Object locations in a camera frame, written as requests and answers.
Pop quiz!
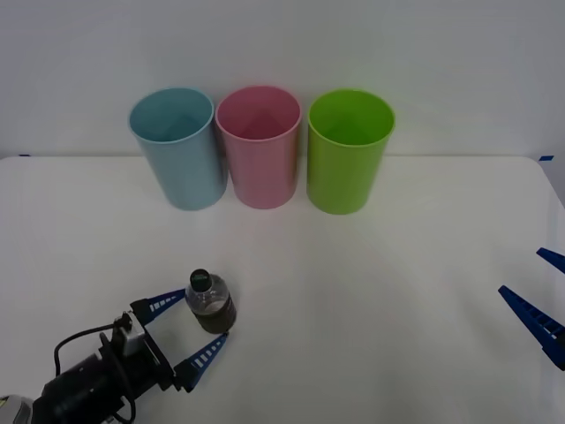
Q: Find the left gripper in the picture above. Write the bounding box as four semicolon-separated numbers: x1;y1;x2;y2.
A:
99;288;230;401

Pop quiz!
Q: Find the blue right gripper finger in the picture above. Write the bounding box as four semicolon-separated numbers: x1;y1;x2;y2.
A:
535;247;565;275
498;285;565;372

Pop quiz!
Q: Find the small clear bottle dark label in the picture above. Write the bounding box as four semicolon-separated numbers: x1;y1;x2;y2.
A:
185;267;238;336

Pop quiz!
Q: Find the pale blue plastic bin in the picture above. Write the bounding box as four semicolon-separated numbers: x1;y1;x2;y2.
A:
128;87;230;211

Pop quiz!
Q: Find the pink plastic bin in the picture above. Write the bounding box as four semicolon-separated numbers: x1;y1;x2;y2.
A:
215;85;303;209

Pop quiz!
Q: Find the green plastic bin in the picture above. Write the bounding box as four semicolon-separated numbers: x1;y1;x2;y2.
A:
306;88;396;216

